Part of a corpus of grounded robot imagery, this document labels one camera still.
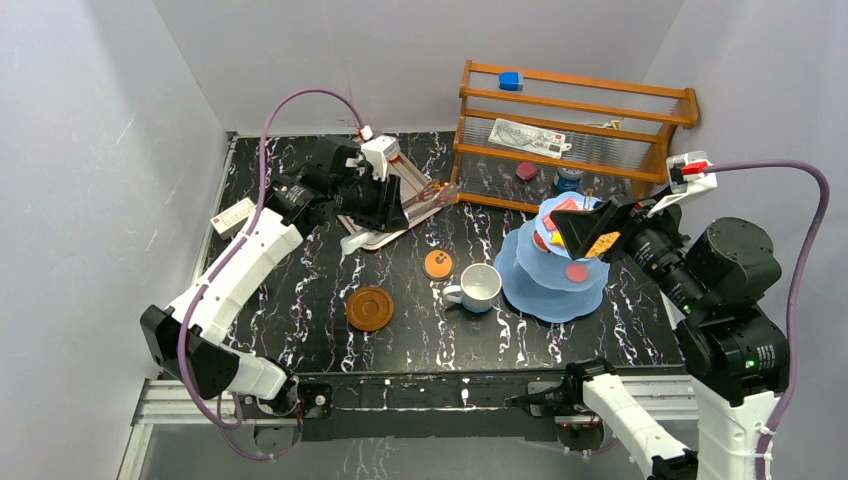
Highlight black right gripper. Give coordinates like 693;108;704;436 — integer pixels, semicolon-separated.
547;183;708;312

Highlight brown chocolate chip cookie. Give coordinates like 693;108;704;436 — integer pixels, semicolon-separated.
585;231;620;258

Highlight orange yellow pastry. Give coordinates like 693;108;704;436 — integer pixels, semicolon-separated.
548;231;565;248

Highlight pink layered cake slice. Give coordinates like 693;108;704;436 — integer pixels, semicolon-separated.
541;197;584;232

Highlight pink round macaron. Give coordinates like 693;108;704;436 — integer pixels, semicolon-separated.
565;263;589;283

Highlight red sprinkled donut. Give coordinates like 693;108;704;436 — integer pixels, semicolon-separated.
533;231;550;253

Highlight steel food tongs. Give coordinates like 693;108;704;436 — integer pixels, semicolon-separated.
339;183;462;258

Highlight orange oval pastry piece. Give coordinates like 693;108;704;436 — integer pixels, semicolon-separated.
433;187;458;205

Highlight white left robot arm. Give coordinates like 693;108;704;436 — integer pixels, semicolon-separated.
140;135;409;416

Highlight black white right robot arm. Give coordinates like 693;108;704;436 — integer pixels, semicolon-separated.
506;196;790;479

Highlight steel serving tray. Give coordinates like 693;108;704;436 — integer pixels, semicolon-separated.
361;153;441;251

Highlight blue lidded jar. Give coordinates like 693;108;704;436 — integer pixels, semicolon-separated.
553;168;585;193

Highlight orange black round coaster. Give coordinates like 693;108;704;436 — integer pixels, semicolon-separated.
423;249;455;281

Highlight blue three-tier cake stand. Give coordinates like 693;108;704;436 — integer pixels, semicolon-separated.
495;192;610;324

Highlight maroon heart-shaped object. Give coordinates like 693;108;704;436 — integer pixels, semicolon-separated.
515;162;539;182

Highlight brown wooden round coaster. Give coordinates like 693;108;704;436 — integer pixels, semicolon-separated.
345;286;394;332

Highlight white ceramic mug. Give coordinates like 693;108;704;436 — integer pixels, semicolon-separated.
440;263;502;313

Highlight packaged ruler protractor set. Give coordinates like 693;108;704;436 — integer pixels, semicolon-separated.
488;118;572;159

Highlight wooden two-tier shelf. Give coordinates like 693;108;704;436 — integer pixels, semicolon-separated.
450;60;700;212

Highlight blue block on shelf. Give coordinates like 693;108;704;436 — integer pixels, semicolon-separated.
498;71;524;92

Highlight small white cardboard box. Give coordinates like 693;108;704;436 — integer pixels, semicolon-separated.
210;198;255;240

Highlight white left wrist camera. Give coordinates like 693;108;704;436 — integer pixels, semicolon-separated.
358;126;400;181

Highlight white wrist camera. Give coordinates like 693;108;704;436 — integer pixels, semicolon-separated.
358;126;400;181
648;151;717;217

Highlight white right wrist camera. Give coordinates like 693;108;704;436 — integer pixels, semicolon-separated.
648;151;717;217

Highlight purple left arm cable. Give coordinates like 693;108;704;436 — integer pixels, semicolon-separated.
176;88;367;463

